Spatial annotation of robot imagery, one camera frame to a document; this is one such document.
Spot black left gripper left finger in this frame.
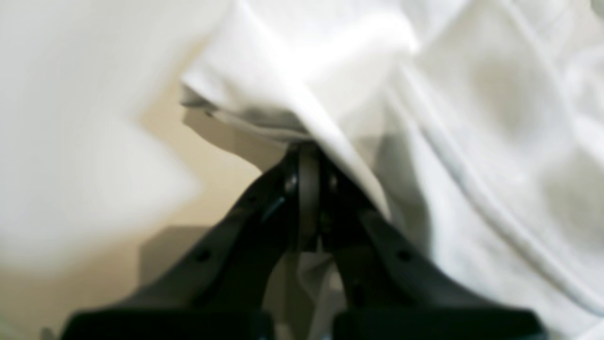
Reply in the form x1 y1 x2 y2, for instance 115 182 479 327
62 144 308 340

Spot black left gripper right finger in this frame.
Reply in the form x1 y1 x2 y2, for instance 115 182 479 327
312 147 548 340

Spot white T-shirt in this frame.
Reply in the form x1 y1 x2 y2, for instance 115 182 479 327
182 0 603 340

